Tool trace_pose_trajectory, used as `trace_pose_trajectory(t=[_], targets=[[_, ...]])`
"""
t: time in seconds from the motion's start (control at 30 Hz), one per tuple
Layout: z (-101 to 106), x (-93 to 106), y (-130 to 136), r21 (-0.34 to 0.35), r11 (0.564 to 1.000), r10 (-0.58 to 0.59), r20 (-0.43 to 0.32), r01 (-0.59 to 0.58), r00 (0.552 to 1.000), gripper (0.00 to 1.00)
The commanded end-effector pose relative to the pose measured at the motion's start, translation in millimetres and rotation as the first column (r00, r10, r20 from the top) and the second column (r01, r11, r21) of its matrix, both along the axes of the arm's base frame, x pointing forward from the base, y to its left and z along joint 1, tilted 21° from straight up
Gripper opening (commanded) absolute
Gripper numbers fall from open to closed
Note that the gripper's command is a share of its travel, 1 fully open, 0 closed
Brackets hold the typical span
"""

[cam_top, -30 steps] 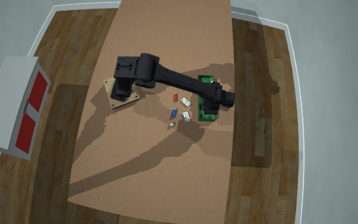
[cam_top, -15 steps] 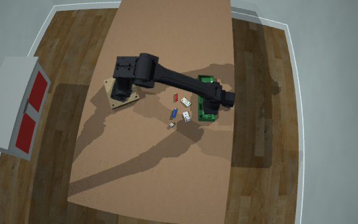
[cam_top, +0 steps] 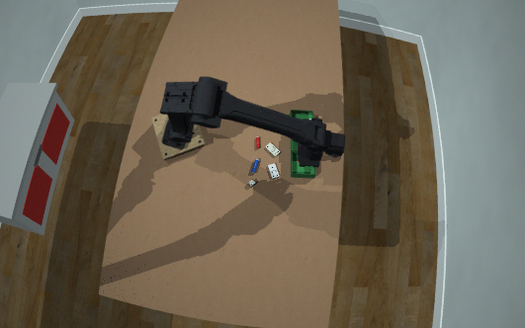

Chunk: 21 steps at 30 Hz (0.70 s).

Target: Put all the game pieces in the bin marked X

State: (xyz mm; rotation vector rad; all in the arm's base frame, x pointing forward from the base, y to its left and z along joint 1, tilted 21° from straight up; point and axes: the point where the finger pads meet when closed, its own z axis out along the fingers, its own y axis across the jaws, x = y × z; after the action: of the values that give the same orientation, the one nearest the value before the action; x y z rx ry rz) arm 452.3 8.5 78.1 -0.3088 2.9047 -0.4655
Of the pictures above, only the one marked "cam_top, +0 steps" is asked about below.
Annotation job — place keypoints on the blue aa battery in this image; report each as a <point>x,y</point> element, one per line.
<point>255,165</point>

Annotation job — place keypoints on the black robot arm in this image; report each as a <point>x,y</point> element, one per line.
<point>199,109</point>

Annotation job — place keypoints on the green open bin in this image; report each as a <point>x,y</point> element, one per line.
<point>300,172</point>

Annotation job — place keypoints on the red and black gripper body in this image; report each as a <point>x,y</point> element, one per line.
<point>304,156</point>

